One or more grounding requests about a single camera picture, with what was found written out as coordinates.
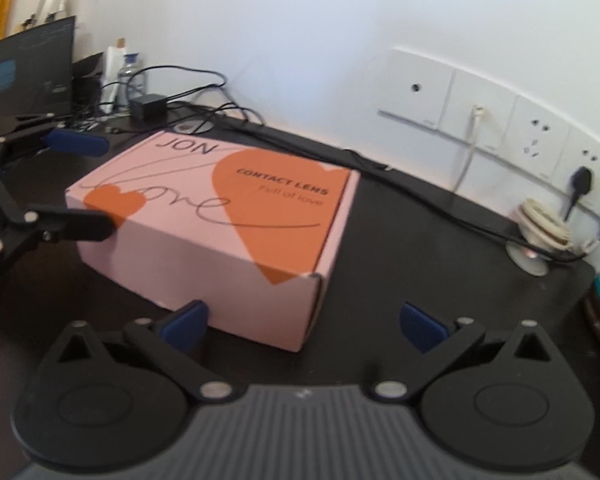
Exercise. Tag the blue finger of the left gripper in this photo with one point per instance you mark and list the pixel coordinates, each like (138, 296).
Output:
(70, 224)
(75, 142)

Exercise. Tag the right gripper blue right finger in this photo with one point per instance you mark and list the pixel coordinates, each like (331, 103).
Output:
(440, 346)

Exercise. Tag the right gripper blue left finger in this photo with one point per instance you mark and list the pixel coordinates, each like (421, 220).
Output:
(166, 344)

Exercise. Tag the pink cardboard box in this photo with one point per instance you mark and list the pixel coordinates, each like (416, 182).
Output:
(252, 233)

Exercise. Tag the black laptop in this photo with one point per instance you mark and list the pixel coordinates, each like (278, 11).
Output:
(36, 70)

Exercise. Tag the small clear bottle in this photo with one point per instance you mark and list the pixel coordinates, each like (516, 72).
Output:
(131, 84)

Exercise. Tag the black power adapter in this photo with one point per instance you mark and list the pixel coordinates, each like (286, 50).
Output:
(148, 106)

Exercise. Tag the white tube wooden cap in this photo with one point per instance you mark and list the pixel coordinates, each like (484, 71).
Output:
(113, 62)

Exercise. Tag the silver desk grommet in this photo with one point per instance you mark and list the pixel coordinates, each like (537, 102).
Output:
(193, 127)

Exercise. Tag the black wall plug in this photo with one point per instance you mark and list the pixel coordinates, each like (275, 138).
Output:
(580, 183)

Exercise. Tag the white wall socket strip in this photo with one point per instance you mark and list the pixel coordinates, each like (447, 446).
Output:
(491, 117)

